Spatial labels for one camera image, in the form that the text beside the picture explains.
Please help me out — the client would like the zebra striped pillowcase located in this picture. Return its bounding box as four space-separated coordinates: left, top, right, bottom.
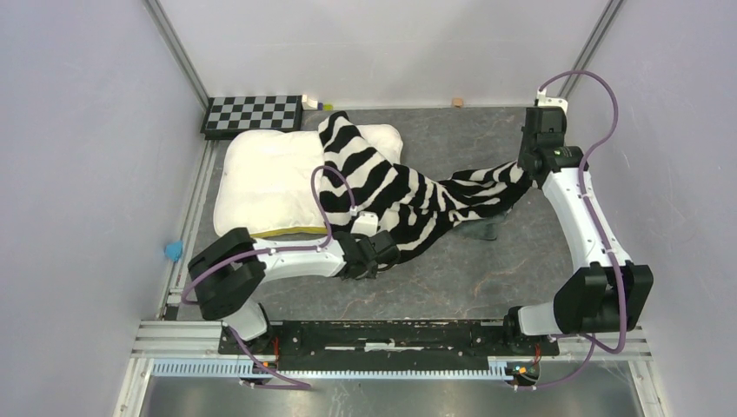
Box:
317 111 534 263

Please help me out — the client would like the white pillow with yellow edge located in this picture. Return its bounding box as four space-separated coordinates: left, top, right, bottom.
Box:
213 122 404 240

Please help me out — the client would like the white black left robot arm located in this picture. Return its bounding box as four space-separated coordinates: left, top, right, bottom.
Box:
182 228 400 354

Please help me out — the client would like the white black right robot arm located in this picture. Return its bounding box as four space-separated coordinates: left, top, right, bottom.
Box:
501 107 654 354

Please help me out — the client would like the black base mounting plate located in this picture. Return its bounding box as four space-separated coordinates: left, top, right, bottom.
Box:
246 320 560 371

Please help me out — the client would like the small cream toy block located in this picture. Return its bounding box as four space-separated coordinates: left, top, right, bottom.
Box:
301 94 334 111

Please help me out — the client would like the black white checkerboard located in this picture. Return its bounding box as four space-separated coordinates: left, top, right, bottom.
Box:
201 95 303 140

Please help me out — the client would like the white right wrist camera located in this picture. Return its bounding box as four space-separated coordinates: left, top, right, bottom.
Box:
535 89 568 114

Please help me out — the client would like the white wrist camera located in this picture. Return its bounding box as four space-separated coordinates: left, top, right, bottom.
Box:
535 89 568 114
350 211 380 237

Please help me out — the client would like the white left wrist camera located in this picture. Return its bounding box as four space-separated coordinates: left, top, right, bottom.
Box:
350 211 380 237

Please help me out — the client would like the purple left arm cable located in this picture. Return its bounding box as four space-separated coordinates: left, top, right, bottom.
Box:
180 165 315 391

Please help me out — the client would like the light blue cable comb strip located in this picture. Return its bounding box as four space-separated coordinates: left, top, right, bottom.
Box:
151 358 512 381

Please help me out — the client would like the blue clip on wall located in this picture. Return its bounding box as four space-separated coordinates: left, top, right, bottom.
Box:
163 241 183 263

